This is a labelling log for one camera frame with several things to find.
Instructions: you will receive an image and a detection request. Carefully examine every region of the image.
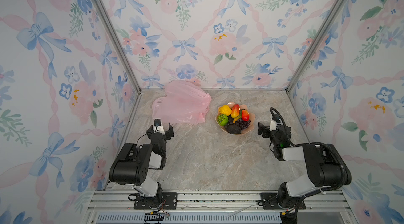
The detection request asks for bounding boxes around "purple grape bunch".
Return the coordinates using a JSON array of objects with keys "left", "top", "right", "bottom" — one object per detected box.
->
[{"left": 234, "top": 118, "right": 251, "bottom": 130}]

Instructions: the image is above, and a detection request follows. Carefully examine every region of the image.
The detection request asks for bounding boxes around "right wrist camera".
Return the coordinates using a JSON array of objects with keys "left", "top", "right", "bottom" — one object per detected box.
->
[{"left": 270, "top": 117, "right": 283, "bottom": 131}]

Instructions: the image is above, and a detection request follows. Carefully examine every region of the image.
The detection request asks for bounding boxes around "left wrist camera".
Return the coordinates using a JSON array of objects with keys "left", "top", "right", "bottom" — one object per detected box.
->
[{"left": 153, "top": 119, "right": 165, "bottom": 135}]

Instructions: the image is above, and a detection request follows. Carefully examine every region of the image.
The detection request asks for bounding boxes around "left corner aluminium post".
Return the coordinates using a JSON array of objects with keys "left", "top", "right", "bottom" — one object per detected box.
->
[{"left": 92, "top": 0, "right": 141, "bottom": 95}]

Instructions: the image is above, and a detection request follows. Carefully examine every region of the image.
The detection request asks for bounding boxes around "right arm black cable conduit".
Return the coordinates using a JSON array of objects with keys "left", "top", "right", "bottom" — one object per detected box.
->
[{"left": 269, "top": 107, "right": 352, "bottom": 191}]

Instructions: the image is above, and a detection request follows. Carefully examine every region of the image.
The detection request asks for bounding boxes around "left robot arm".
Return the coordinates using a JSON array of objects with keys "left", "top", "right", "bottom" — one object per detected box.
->
[{"left": 109, "top": 124, "right": 174, "bottom": 210}]

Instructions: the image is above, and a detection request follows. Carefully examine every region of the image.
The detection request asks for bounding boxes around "corner aluminium post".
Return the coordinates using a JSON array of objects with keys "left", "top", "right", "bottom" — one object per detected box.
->
[
  {"left": 92, "top": 0, "right": 141, "bottom": 95},
  {"left": 286, "top": 0, "right": 347, "bottom": 95}
]

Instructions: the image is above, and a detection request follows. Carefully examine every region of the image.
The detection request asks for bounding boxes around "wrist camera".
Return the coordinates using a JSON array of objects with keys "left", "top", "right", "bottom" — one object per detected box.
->
[
  {"left": 153, "top": 119, "right": 165, "bottom": 135},
  {"left": 270, "top": 117, "right": 283, "bottom": 131}
]

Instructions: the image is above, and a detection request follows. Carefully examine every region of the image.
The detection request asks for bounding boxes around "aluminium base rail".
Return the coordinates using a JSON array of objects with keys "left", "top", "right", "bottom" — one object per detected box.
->
[{"left": 82, "top": 190, "right": 358, "bottom": 224}]

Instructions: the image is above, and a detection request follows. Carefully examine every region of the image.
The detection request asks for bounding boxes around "yellow bell pepper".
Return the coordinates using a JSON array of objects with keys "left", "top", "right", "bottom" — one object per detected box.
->
[{"left": 218, "top": 105, "right": 232, "bottom": 116}]

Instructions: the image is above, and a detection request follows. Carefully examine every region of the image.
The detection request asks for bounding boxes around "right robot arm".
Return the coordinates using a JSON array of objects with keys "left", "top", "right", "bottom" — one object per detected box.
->
[{"left": 257, "top": 122, "right": 352, "bottom": 224}]

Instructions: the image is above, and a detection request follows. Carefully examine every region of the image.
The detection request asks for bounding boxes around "right corner aluminium post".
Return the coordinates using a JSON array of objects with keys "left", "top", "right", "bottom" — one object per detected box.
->
[{"left": 286, "top": 0, "right": 347, "bottom": 95}]

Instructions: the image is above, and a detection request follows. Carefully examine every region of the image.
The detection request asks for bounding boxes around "pink plastic bag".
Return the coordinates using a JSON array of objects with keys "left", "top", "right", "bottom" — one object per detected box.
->
[{"left": 152, "top": 80, "right": 211, "bottom": 125}]

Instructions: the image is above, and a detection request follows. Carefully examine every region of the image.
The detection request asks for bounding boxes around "dark avocado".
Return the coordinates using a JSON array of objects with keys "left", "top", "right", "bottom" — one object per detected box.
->
[{"left": 226, "top": 124, "right": 242, "bottom": 135}]

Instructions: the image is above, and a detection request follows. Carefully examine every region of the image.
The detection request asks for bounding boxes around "red yellow mango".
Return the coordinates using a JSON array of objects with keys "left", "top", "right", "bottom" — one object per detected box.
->
[{"left": 231, "top": 104, "right": 241, "bottom": 119}]

